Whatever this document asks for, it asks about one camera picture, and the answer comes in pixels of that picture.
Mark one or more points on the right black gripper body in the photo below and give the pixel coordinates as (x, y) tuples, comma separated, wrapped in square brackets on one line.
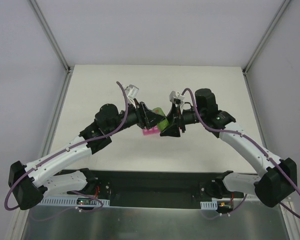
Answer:
[(178, 118)]

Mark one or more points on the green pill bottle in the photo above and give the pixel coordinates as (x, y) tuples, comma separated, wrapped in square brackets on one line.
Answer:
[(162, 122)]

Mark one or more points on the pink weekly pill organizer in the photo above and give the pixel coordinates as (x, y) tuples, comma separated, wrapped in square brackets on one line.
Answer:
[(151, 131)]

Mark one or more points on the white cable duct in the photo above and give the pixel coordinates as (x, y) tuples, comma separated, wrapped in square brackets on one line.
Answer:
[(73, 201), (209, 205)]

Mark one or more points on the aluminium frame post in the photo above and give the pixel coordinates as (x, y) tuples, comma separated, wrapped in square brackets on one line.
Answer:
[(266, 35), (49, 34)]

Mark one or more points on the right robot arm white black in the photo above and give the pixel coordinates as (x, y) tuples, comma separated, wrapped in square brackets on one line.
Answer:
[(275, 178)]

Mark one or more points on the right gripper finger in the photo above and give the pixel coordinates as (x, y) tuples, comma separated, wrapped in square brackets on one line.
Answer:
[(173, 113), (171, 131)]

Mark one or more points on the left aluminium frame post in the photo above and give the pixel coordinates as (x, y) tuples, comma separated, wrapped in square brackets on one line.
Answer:
[(49, 34)]

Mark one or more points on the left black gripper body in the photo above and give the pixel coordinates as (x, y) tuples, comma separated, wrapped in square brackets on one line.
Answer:
[(142, 115)]

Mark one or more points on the left white cable duct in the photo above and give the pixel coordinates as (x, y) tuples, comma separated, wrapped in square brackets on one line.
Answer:
[(73, 201)]

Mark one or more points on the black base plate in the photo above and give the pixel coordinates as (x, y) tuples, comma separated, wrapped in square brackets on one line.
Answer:
[(146, 189)]

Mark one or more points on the right white cable duct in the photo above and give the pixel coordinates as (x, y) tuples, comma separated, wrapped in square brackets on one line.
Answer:
[(209, 205)]

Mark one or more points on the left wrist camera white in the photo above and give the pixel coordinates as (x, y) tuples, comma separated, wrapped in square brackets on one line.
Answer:
[(131, 92)]

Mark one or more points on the right aluminium frame post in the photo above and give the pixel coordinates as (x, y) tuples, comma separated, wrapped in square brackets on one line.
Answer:
[(266, 35)]

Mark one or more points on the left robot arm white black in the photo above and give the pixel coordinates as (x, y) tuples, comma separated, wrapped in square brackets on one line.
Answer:
[(29, 183)]

